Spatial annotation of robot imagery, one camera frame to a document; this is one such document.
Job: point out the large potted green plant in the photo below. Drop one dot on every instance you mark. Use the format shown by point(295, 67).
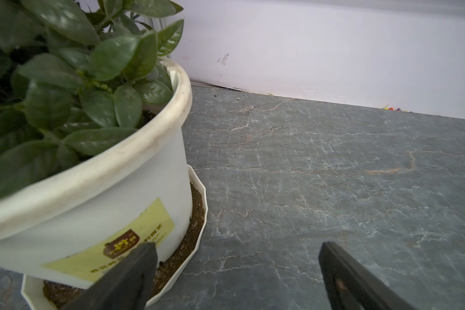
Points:
point(92, 162)

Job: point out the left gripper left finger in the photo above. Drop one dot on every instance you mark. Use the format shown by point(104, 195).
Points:
point(126, 286)

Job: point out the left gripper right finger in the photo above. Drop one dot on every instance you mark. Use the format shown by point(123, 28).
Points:
point(350, 285)

